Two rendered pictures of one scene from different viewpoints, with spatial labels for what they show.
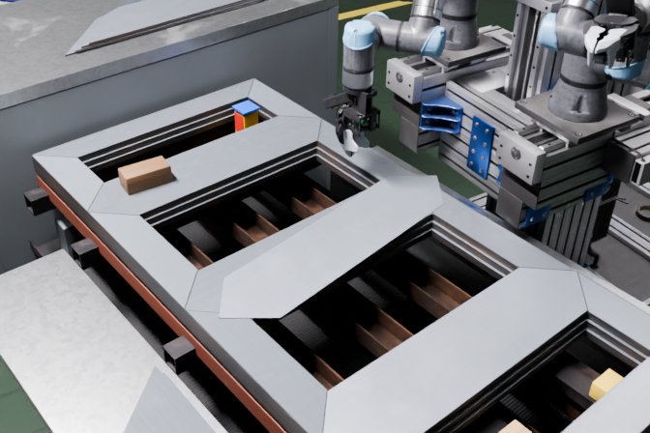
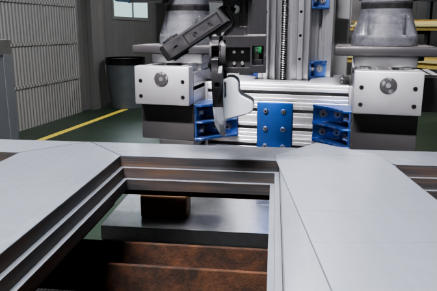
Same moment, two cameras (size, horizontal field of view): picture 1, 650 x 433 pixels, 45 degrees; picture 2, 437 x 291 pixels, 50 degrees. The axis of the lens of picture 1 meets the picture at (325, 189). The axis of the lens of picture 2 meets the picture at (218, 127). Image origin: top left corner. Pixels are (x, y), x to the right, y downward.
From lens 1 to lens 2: 160 cm
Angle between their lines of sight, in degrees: 45
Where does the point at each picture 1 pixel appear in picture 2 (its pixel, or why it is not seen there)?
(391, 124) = not seen: hidden behind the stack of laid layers
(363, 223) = (364, 199)
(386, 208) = (345, 177)
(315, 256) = (427, 267)
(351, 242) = (410, 223)
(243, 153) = (13, 195)
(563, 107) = (393, 34)
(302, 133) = (86, 156)
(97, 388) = not seen: outside the picture
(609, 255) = not seen: hidden behind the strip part
